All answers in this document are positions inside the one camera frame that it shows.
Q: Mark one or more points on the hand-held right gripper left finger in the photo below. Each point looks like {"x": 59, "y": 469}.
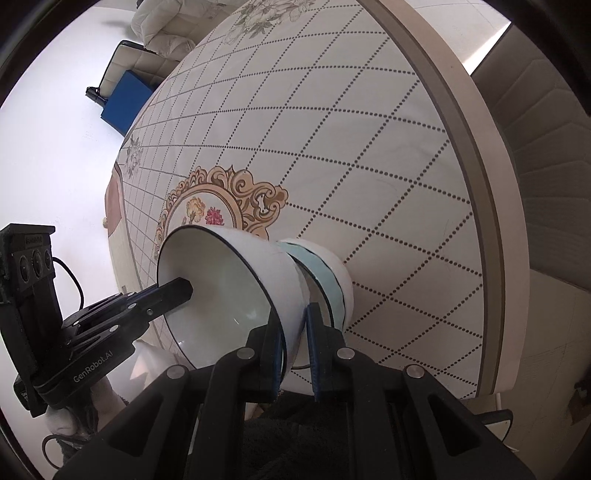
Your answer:
{"x": 277, "y": 364}

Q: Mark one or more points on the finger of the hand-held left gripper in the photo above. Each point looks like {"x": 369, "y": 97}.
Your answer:
{"x": 106, "y": 308}
{"x": 171, "y": 293}

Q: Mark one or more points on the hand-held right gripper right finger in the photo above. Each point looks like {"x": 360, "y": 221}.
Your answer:
{"x": 313, "y": 350}

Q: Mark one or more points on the black-rimmed white bowl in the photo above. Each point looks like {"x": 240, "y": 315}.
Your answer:
{"x": 221, "y": 277}

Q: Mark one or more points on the grey-rimmed white bowl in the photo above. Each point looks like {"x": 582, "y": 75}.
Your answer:
{"x": 325, "y": 281}

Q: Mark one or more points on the brown and beige cloth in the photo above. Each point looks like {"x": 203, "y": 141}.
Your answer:
{"x": 114, "y": 203}

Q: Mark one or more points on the blue cushion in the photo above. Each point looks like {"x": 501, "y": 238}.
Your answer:
{"x": 127, "y": 104}

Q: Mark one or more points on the white pillow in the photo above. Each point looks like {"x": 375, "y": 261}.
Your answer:
{"x": 161, "y": 27}

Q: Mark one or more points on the beige quilted chair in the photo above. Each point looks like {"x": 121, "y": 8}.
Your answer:
{"x": 531, "y": 138}

